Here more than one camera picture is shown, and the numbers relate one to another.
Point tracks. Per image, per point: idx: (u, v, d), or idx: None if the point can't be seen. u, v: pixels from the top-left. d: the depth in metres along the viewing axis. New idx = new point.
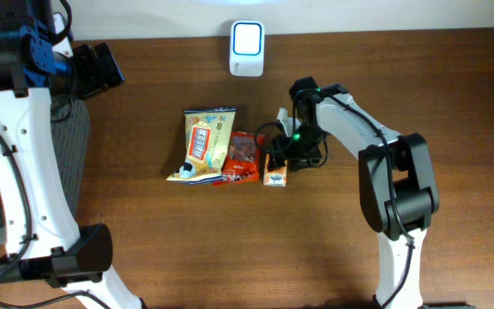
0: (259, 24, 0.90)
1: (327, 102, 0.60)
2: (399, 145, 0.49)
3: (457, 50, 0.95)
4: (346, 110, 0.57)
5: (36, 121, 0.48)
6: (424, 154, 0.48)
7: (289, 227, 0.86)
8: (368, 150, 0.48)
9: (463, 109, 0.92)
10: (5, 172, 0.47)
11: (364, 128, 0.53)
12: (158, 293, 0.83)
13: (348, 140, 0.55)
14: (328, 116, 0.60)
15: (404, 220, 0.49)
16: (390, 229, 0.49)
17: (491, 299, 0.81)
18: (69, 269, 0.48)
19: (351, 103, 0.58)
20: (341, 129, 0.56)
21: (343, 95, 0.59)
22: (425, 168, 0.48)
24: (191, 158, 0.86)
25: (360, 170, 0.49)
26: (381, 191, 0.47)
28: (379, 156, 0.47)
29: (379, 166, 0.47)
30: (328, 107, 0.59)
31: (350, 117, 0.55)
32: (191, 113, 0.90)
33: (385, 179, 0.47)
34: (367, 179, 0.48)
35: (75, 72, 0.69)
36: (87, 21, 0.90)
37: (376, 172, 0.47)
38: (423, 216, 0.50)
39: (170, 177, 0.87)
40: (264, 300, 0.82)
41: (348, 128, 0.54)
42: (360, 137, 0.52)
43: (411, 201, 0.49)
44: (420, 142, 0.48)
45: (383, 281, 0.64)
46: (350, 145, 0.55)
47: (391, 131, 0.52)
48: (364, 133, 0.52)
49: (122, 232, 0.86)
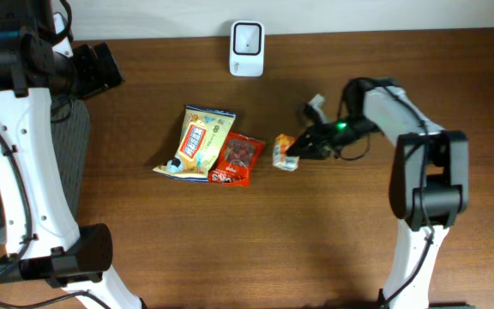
0: (259, 24, 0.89)
1: (375, 91, 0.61)
2: (439, 139, 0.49)
3: (457, 50, 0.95)
4: (394, 99, 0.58)
5: (36, 121, 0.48)
6: (460, 152, 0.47)
7: (289, 227, 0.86)
8: (408, 136, 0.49)
9: (463, 110, 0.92)
10: (5, 172, 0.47)
11: (409, 117, 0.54)
12: (159, 293, 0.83)
13: (391, 127, 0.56)
14: (373, 104, 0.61)
15: (429, 213, 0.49)
16: (412, 218, 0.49)
17: (490, 299, 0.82)
18: (69, 269, 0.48)
19: (400, 94, 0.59)
20: (386, 117, 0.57)
21: (394, 87, 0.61)
22: (463, 166, 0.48)
24: (182, 154, 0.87)
25: (395, 154, 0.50)
26: (411, 178, 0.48)
28: (418, 143, 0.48)
29: (415, 153, 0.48)
30: (376, 95, 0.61)
31: (396, 106, 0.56)
32: (192, 110, 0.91)
33: (418, 167, 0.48)
34: (400, 164, 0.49)
35: (75, 71, 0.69)
36: (87, 20, 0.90)
37: (411, 158, 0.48)
38: (448, 215, 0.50)
39: (157, 167, 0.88)
40: (264, 299, 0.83)
41: (394, 116, 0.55)
42: (404, 124, 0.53)
43: (439, 196, 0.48)
44: (462, 139, 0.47)
45: (393, 274, 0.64)
46: (392, 132, 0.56)
47: (434, 125, 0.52)
48: (408, 122, 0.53)
49: (122, 232, 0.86)
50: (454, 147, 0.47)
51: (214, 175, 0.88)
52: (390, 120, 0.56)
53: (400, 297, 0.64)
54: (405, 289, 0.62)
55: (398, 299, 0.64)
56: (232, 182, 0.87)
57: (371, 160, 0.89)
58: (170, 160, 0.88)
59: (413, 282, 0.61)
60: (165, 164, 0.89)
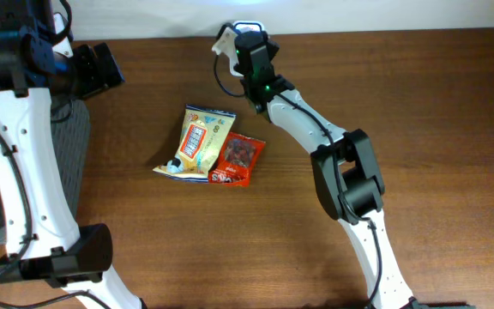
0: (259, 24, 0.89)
1: (276, 101, 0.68)
2: (345, 142, 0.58)
3: (456, 50, 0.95)
4: (295, 109, 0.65)
5: (36, 121, 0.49)
6: (365, 147, 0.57)
7: (288, 227, 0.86)
8: (317, 153, 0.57)
9: (462, 109, 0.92)
10: (6, 172, 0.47)
11: (312, 126, 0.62)
12: (158, 293, 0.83)
13: (299, 135, 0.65)
14: (277, 113, 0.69)
15: (356, 204, 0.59)
16: (346, 215, 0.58)
17: (491, 299, 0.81)
18: (68, 269, 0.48)
19: (299, 101, 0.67)
20: (292, 125, 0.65)
21: (292, 93, 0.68)
22: (370, 159, 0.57)
24: (182, 154, 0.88)
25: (315, 170, 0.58)
26: (332, 185, 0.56)
28: (328, 156, 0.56)
29: (328, 166, 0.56)
30: (278, 106, 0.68)
31: (299, 117, 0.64)
32: (191, 109, 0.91)
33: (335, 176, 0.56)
34: (320, 178, 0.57)
35: (75, 72, 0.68)
36: (87, 21, 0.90)
37: (328, 171, 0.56)
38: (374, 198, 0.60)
39: (157, 168, 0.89)
40: (264, 300, 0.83)
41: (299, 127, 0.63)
42: (310, 136, 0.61)
43: (357, 188, 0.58)
44: (363, 138, 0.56)
45: (364, 274, 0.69)
46: (301, 140, 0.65)
47: (337, 128, 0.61)
48: (315, 131, 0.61)
49: (122, 232, 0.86)
50: (361, 146, 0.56)
51: (214, 175, 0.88)
52: (298, 129, 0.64)
53: (381, 295, 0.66)
54: (382, 285, 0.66)
55: (381, 298, 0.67)
56: (232, 182, 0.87)
57: None
58: (170, 160, 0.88)
59: (384, 274, 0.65)
60: (164, 164, 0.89)
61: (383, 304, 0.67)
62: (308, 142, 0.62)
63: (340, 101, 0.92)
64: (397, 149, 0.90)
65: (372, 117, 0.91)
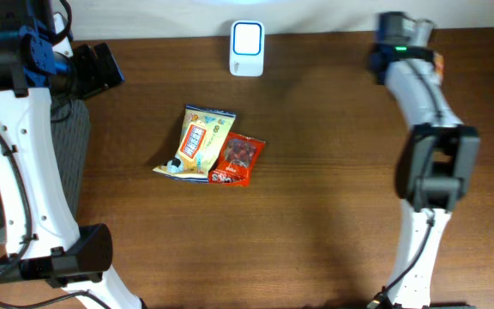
0: (259, 24, 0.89)
1: (401, 64, 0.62)
2: (454, 131, 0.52)
3: (457, 50, 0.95)
4: (418, 79, 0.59)
5: (36, 121, 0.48)
6: (471, 147, 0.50)
7: (289, 227, 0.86)
8: (420, 127, 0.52)
9: (463, 109, 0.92)
10: (6, 172, 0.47)
11: (428, 103, 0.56)
12: (158, 293, 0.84)
13: (407, 103, 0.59)
14: (398, 76, 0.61)
15: (430, 194, 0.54)
16: (412, 197, 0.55)
17: (492, 299, 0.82)
18: (69, 269, 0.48)
19: (429, 75, 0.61)
20: (406, 90, 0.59)
21: (422, 63, 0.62)
22: (469, 160, 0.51)
24: (182, 154, 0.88)
25: (407, 142, 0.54)
26: (417, 163, 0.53)
28: (428, 135, 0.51)
29: (424, 144, 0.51)
30: (405, 69, 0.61)
31: (418, 87, 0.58)
32: (191, 109, 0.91)
33: (424, 157, 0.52)
34: (408, 153, 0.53)
35: (75, 72, 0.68)
36: (87, 20, 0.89)
37: (420, 148, 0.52)
38: (448, 199, 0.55)
39: (157, 167, 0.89)
40: (264, 300, 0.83)
41: (418, 94, 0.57)
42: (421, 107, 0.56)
43: (440, 180, 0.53)
44: (474, 136, 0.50)
45: (397, 263, 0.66)
46: (406, 109, 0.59)
47: (452, 116, 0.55)
48: (428, 108, 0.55)
49: (122, 232, 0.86)
50: (466, 143, 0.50)
51: (214, 175, 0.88)
52: (411, 93, 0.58)
53: (400, 287, 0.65)
54: (407, 278, 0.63)
55: (399, 289, 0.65)
56: (232, 182, 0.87)
57: (371, 160, 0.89)
58: (170, 160, 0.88)
59: (416, 270, 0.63)
60: (164, 164, 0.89)
61: (398, 295, 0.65)
62: (413, 113, 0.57)
63: (340, 102, 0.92)
64: (397, 150, 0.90)
65: (372, 118, 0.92)
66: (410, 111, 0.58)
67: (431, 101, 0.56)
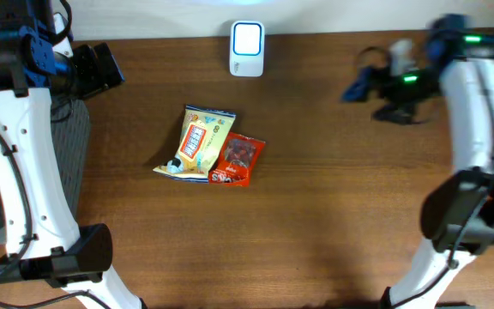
0: (260, 24, 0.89)
1: (468, 67, 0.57)
2: None
3: None
4: (481, 94, 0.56)
5: (36, 121, 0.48)
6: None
7: (289, 227, 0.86)
8: (469, 172, 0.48)
9: None
10: (6, 172, 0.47)
11: (483, 134, 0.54)
12: (158, 293, 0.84)
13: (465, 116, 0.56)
14: (458, 81, 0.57)
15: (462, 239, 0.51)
16: (440, 241, 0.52)
17: (490, 299, 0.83)
18: (69, 269, 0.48)
19: (469, 82, 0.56)
20: (462, 104, 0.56)
21: (489, 74, 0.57)
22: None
24: (182, 154, 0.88)
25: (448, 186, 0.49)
26: (454, 211, 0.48)
28: (478, 179, 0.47)
29: (472, 191, 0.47)
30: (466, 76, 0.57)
31: (488, 105, 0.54)
32: (191, 109, 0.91)
33: (465, 204, 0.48)
34: (447, 196, 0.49)
35: (75, 71, 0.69)
36: (87, 21, 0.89)
37: (464, 197, 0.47)
38: (479, 245, 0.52)
39: (157, 168, 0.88)
40: (264, 300, 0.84)
41: (478, 120, 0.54)
42: (474, 146, 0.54)
43: (476, 227, 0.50)
44: None
45: (406, 281, 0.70)
46: (457, 115, 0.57)
47: None
48: (483, 142, 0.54)
49: (123, 232, 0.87)
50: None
51: (214, 175, 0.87)
52: (479, 124, 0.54)
53: (406, 304, 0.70)
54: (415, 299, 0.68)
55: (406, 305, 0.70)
56: (232, 182, 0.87)
57: (371, 160, 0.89)
58: (170, 161, 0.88)
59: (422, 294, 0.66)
60: (164, 164, 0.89)
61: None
62: (466, 144, 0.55)
63: (340, 103, 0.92)
64: (396, 150, 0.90)
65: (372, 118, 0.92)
66: (461, 140, 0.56)
67: (490, 136, 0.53)
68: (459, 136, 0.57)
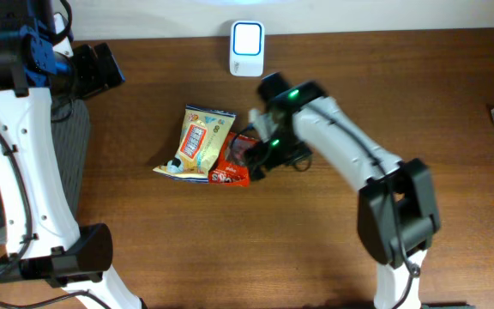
0: (260, 24, 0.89)
1: (307, 114, 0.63)
2: (399, 173, 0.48)
3: (458, 50, 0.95)
4: (331, 124, 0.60)
5: (36, 121, 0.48)
6: (424, 180, 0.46)
7: (289, 227, 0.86)
8: (369, 188, 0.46)
9: (463, 110, 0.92)
10: (6, 171, 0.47)
11: (356, 150, 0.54)
12: (158, 293, 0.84)
13: (340, 160, 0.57)
14: (309, 128, 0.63)
15: (408, 245, 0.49)
16: (394, 259, 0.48)
17: (490, 299, 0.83)
18: (69, 269, 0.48)
19: (316, 123, 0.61)
20: (324, 142, 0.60)
21: (325, 106, 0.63)
22: (428, 196, 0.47)
24: (182, 154, 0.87)
25: (363, 208, 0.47)
26: (386, 227, 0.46)
28: (381, 192, 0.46)
29: (381, 202, 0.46)
30: (310, 119, 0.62)
31: (336, 130, 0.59)
32: (191, 109, 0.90)
33: (390, 215, 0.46)
34: (372, 221, 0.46)
35: (75, 71, 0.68)
36: (87, 21, 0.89)
37: (380, 211, 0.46)
38: (425, 239, 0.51)
39: (157, 168, 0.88)
40: (264, 299, 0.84)
41: (341, 145, 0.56)
42: (354, 163, 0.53)
43: (411, 228, 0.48)
44: (420, 166, 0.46)
45: None
46: (336, 157, 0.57)
47: (383, 154, 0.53)
48: (359, 156, 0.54)
49: (123, 232, 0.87)
50: (421, 178, 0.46)
51: (214, 175, 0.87)
52: (343, 143, 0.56)
53: None
54: None
55: None
56: (232, 182, 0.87)
57: None
58: (170, 160, 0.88)
59: None
60: (164, 164, 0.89)
61: None
62: (352, 172, 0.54)
63: (340, 103, 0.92)
64: (396, 150, 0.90)
65: (372, 118, 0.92)
66: (347, 170, 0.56)
67: (361, 148, 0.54)
68: (345, 169, 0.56)
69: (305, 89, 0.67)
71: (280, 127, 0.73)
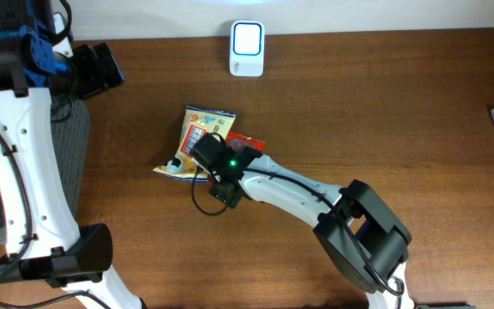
0: (260, 24, 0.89)
1: (249, 175, 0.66)
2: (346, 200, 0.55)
3: (458, 50, 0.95)
4: (273, 178, 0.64)
5: (36, 121, 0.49)
6: (368, 198, 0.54)
7: (289, 227, 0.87)
8: (322, 225, 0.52)
9: (463, 109, 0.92)
10: (5, 172, 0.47)
11: (301, 195, 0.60)
12: (158, 293, 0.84)
13: (292, 209, 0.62)
14: (256, 187, 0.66)
15: (383, 266, 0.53)
16: (376, 283, 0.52)
17: (490, 299, 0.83)
18: (69, 269, 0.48)
19: (259, 180, 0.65)
20: (274, 196, 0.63)
21: (262, 161, 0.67)
22: (379, 209, 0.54)
24: (182, 154, 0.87)
25: (327, 245, 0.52)
26: (353, 256, 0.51)
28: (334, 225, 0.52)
29: (339, 234, 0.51)
30: (253, 179, 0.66)
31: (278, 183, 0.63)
32: (191, 109, 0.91)
33: (352, 244, 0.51)
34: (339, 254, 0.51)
35: (75, 73, 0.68)
36: (87, 21, 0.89)
37: (342, 243, 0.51)
38: (401, 253, 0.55)
39: (157, 168, 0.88)
40: (264, 300, 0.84)
41: (289, 196, 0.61)
42: (304, 207, 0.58)
43: (379, 248, 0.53)
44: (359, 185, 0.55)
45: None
46: (290, 208, 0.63)
47: (326, 186, 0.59)
48: (305, 199, 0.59)
49: (122, 232, 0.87)
50: (363, 196, 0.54)
51: None
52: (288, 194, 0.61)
53: None
54: None
55: None
56: None
57: (371, 160, 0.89)
58: (170, 160, 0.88)
59: None
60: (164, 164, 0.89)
61: None
62: (304, 214, 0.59)
63: (340, 102, 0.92)
64: (396, 150, 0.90)
65: (372, 118, 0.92)
66: (300, 215, 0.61)
67: (304, 191, 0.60)
68: (296, 214, 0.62)
69: (243, 160, 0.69)
71: (241, 190, 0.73)
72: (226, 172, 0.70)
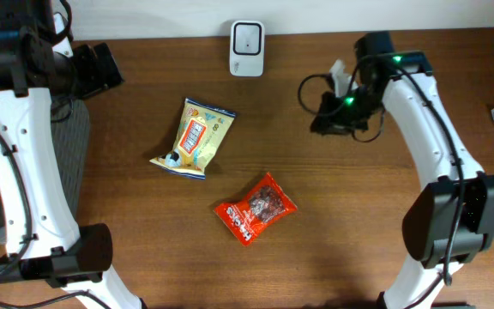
0: (259, 24, 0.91)
1: (403, 84, 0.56)
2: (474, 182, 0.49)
3: (459, 50, 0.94)
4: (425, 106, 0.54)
5: (36, 121, 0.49)
6: None
7: (289, 227, 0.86)
8: (438, 184, 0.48)
9: (463, 109, 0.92)
10: (5, 172, 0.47)
11: (442, 145, 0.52)
12: (158, 293, 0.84)
13: (420, 144, 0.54)
14: (397, 99, 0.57)
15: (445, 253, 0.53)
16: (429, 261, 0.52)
17: (490, 299, 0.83)
18: (69, 269, 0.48)
19: (411, 98, 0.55)
20: (414, 122, 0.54)
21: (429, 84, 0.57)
22: (492, 215, 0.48)
24: (180, 149, 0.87)
25: (424, 202, 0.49)
26: (439, 226, 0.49)
28: (448, 191, 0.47)
29: (448, 203, 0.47)
30: (402, 92, 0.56)
31: (428, 117, 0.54)
32: (191, 104, 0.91)
33: (448, 220, 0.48)
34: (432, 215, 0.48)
35: (75, 71, 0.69)
36: (87, 21, 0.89)
37: (442, 209, 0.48)
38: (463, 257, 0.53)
39: (154, 160, 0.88)
40: (264, 299, 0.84)
41: (430, 136, 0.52)
42: (434, 157, 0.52)
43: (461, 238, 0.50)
44: None
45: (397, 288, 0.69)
46: (417, 144, 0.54)
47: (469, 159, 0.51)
48: (442, 152, 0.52)
49: (123, 231, 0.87)
50: (493, 196, 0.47)
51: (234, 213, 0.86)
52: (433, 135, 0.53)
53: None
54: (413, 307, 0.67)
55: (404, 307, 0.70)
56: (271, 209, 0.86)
57: (371, 160, 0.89)
58: (168, 154, 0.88)
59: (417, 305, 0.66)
60: (161, 155, 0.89)
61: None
62: (425, 159, 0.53)
63: None
64: (396, 150, 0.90)
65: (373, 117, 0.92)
66: (419, 155, 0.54)
67: (447, 143, 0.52)
68: (416, 150, 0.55)
69: (410, 63, 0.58)
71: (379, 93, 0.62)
72: (383, 66, 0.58)
